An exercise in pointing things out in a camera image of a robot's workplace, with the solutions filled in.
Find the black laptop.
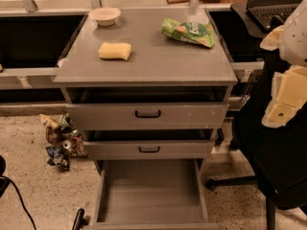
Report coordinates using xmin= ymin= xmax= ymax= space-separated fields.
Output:
xmin=247 ymin=0 xmax=302 ymax=32

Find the white bowl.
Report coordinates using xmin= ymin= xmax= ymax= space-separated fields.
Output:
xmin=88 ymin=8 xmax=121 ymax=26

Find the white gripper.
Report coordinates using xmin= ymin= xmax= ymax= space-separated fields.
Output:
xmin=260 ymin=0 xmax=307 ymax=128

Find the green snack bag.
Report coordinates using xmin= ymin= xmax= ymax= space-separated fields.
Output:
xmin=161 ymin=18 xmax=215 ymax=48

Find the black office chair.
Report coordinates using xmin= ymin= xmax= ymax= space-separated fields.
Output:
xmin=205 ymin=51 xmax=307 ymax=230

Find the grey middle drawer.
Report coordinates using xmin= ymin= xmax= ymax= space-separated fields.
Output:
xmin=84 ymin=129 xmax=214 ymax=160

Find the grey drawer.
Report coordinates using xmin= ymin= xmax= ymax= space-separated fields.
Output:
xmin=84 ymin=159 xmax=218 ymax=230
xmin=84 ymin=129 xmax=214 ymax=160
xmin=67 ymin=87 xmax=227 ymax=130

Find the grey bottom drawer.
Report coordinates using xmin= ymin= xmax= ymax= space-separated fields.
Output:
xmin=84 ymin=159 xmax=218 ymax=230

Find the black cable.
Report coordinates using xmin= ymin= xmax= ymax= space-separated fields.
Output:
xmin=0 ymin=174 xmax=37 ymax=230

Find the grey drawer cabinet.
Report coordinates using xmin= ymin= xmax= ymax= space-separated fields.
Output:
xmin=52 ymin=7 xmax=239 ymax=230

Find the pile of snack wrappers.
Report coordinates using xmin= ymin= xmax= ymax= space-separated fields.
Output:
xmin=39 ymin=113 xmax=87 ymax=157

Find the black handle bottom edge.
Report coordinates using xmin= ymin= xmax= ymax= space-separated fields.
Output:
xmin=72 ymin=208 xmax=84 ymax=230

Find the grey top drawer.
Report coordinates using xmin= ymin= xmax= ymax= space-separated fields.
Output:
xmin=67 ymin=87 xmax=227 ymax=130

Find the blue snack bag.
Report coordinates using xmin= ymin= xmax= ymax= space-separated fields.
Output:
xmin=46 ymin=145 xmax=70 ymax=170

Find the yellow sponge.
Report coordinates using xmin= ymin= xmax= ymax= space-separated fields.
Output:
xmin=98 ymin=42 xmax=131 ymax=60

